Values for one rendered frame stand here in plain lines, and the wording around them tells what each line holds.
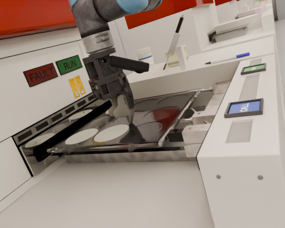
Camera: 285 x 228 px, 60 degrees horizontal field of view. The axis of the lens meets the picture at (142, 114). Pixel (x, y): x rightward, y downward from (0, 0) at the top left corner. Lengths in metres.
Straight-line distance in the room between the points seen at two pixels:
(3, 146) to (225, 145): 0.57
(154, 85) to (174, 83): 0.08
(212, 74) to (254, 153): 0.57
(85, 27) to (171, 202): 0.43
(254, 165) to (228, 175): 0.03
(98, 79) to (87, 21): 0.14
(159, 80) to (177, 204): 0.54
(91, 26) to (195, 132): 0.34
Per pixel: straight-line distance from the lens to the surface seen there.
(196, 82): 0.87
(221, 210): 0.37
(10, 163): 0.74
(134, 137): 0.60
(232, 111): 0.43
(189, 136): 0.53
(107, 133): 0.69
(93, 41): 0.63
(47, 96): 0.83
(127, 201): 0.53
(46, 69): 0.85
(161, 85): 0.92
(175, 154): 0.60
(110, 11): 0.60
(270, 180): 0.33
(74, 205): 0.60
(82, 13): 0.64
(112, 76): 0.63
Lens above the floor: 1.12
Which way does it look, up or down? 17 degrees down
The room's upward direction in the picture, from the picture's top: 18 degrees counter-clockwise
